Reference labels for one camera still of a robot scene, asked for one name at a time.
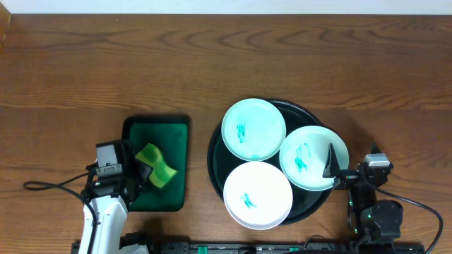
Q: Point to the green rectangular tray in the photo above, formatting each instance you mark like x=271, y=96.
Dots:
x=171, y=135

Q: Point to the mint green plate top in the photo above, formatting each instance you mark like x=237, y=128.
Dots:
x=253, y=129

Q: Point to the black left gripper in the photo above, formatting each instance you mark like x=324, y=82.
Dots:
x=133, y=176

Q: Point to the white plate front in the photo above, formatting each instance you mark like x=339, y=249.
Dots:
x=258, y=195

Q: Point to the green yellow sponge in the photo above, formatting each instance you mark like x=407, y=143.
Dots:
x=161, y=173

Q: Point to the mint green plate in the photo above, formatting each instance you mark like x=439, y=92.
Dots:
x=304, y=154
x=253, y=129

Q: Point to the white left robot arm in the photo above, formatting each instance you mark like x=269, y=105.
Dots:
x=104, y=220

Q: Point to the mint green plate right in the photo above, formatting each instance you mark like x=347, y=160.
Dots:
x=304, y=154

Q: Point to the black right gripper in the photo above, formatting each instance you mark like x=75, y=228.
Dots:
x=332, y=170

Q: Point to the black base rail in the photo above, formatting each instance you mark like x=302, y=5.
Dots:
x=310, y=247

